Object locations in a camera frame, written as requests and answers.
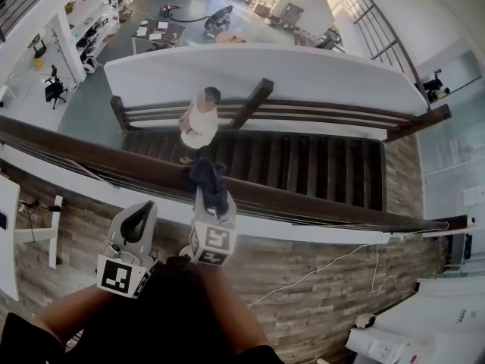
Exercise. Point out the person's black clothing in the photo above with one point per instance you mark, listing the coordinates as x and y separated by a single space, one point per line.
151 317

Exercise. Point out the black wheeled machine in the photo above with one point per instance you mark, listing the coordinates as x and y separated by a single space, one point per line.
219 18

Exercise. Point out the dark table with papers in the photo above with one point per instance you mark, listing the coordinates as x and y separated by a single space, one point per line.
159 30

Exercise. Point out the white power box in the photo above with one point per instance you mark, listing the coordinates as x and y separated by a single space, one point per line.
379 345

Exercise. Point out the wooden stair railing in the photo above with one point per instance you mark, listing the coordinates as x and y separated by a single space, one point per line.
322 114

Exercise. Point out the black office chair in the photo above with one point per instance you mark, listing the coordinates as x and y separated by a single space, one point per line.
55 89

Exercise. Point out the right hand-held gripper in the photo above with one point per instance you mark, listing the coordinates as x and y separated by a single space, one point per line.
216 241

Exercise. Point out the cardboard box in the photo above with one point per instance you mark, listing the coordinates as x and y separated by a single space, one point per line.
262 8

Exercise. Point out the person's left forearm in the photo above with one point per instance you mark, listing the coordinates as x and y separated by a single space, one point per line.
72 309

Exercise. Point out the dark wooden staircase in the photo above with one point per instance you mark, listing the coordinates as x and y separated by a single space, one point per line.
303 165

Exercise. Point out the dark wooden handrail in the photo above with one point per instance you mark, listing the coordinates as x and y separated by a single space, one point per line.
113 161

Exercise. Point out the black chair with yellow item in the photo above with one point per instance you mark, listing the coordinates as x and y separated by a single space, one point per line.
433 85

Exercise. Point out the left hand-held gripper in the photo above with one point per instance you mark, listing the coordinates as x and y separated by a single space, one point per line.
123 275

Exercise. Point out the person's right forearm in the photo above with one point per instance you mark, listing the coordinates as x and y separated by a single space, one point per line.
235 309

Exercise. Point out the dark blue cloth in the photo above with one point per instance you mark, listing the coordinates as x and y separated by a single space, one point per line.
208 182

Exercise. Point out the white desk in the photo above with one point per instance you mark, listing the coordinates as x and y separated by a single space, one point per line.
9 233

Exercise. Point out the white shelf unit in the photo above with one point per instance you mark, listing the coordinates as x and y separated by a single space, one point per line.
94 17

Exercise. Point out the black stool with yellow base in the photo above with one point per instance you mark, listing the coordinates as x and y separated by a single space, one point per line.
39 49

